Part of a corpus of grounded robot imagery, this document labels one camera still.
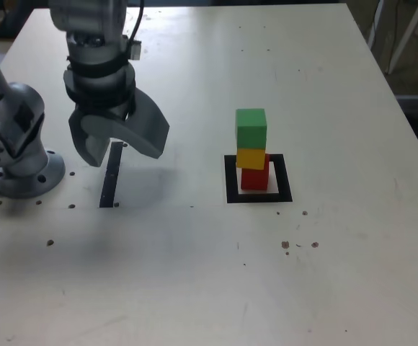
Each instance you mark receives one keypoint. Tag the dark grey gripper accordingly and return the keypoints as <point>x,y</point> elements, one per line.
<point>102,110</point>

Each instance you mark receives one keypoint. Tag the yellow cube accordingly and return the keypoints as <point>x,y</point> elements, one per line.
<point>250,158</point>

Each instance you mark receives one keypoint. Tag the green cube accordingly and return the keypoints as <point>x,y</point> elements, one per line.
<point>251,128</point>

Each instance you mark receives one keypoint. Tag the red cube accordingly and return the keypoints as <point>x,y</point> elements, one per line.
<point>254,180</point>

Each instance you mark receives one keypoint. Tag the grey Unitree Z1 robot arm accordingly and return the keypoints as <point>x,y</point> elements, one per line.
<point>21,169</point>

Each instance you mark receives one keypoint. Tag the black tape square outline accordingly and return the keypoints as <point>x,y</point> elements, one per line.
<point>230,180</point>

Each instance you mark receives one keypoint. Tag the black tape strip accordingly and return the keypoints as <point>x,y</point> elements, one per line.
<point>110,180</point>

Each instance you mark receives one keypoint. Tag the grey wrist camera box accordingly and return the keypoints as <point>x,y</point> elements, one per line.
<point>134,48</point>

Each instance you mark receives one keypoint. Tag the white metal frame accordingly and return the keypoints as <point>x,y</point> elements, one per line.
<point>407,32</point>

